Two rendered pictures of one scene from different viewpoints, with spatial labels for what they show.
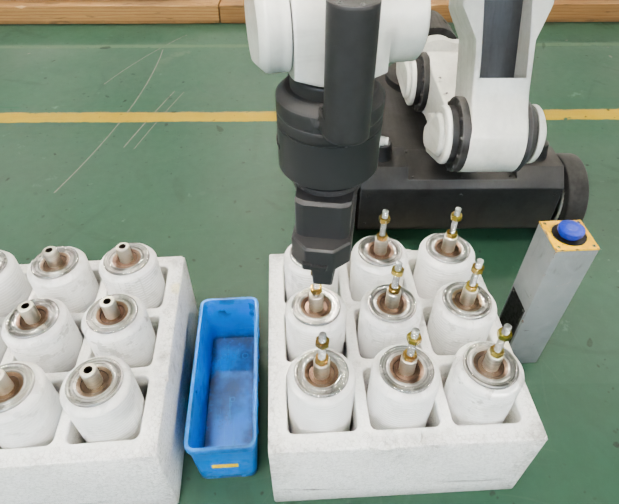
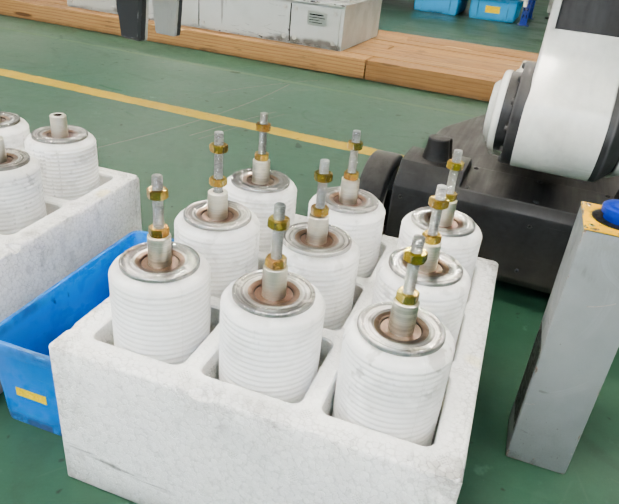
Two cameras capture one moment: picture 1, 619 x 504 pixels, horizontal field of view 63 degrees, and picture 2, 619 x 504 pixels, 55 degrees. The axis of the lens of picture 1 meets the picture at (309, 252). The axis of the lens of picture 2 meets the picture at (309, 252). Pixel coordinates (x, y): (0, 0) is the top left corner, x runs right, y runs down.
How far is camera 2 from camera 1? 0.44 m
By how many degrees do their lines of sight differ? 22
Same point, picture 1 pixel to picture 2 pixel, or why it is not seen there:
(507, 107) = (588, 72)
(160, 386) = not seen: outside the picture
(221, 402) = not seen: hidden behind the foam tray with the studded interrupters
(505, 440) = (385, 457)
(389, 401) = (225, 322)
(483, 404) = (364, 377)
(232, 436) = not seen: hidden behind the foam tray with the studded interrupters
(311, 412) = (119, 302)
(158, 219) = (173, 191)
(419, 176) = (476, 188)
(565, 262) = (602, 257)
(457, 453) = (309, 459)
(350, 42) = not seen: outside the picture
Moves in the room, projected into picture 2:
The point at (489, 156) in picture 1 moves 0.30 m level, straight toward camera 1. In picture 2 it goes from (550, 135) to (408, 184)
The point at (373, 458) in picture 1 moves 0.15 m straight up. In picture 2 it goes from (184, 418) to (182, 276)
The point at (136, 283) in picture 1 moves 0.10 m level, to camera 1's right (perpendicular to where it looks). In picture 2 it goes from (52, 157) to (112, 173)
